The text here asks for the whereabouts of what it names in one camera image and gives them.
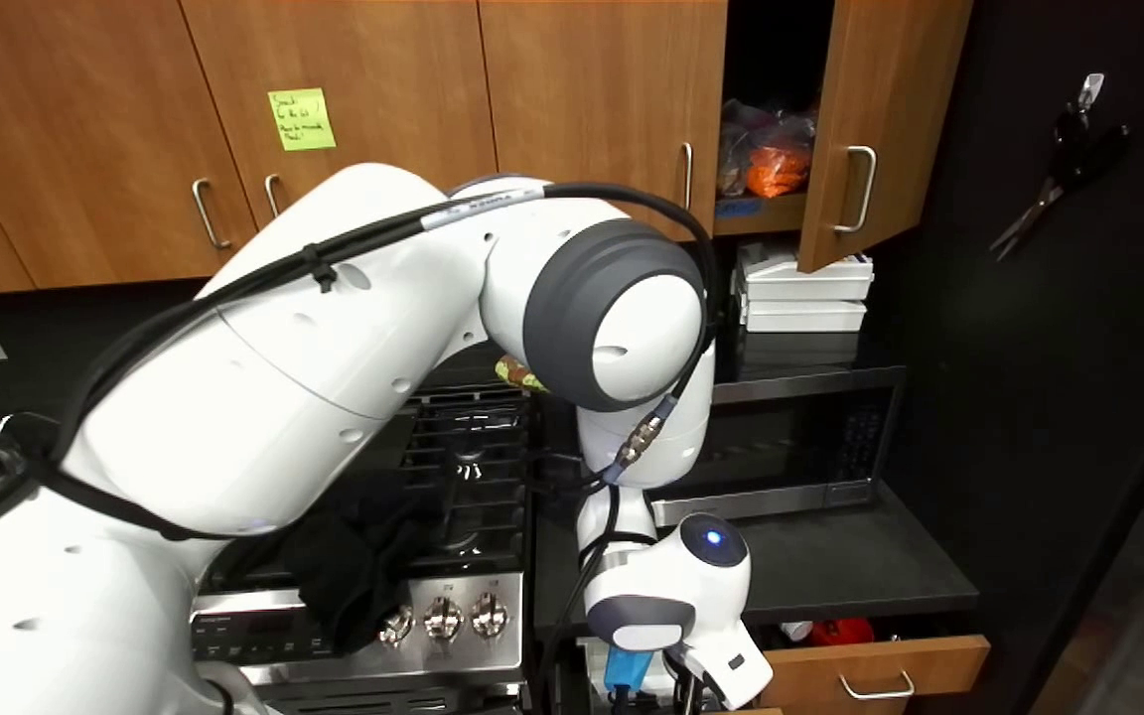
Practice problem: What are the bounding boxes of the black handled scissors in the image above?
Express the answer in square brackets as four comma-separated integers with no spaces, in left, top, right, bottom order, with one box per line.
[987,69,1137,262]

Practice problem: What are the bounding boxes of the green sticky note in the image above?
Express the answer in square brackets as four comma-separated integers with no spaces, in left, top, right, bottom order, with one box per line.
[261,82,343,155]

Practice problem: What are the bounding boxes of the red kitchen utensil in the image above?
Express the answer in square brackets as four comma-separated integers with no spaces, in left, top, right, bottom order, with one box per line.
[806,614,878,646]

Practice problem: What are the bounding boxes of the black tall cabinet panel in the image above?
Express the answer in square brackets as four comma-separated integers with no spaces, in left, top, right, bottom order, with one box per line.
[861,0,1144,715]

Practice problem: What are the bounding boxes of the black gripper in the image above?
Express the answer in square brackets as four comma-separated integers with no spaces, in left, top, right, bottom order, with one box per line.
[651,654,714,715]

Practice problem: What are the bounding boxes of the wooden drawer with steel handle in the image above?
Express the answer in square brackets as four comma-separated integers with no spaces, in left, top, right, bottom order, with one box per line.
[743,614,999,715]

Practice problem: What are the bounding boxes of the orange plastic bag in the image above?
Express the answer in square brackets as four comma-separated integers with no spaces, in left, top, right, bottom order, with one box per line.
[721,101,821,207]

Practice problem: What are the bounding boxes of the black steel microwave oven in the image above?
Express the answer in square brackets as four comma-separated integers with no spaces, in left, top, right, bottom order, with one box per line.
[649,367,909,528]

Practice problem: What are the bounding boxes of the black cloth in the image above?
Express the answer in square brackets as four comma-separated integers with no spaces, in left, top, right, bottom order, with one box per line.
[207,493,436,658]

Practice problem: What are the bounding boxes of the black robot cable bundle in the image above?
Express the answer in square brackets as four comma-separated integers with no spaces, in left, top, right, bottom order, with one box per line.
[0,179,724,626]

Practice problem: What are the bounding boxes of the white box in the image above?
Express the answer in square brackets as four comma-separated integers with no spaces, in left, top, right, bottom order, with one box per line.
[731,242,878,306]
[738,298,870,339]

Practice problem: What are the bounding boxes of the black gas stove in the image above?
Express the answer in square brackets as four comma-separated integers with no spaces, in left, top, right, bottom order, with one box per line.
[186,380,537,715]

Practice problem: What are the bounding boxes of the silver stove knob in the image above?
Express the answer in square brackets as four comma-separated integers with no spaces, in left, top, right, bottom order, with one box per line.
[420,596,468,646]
[377,606,419,651]
[468,591,514,643]

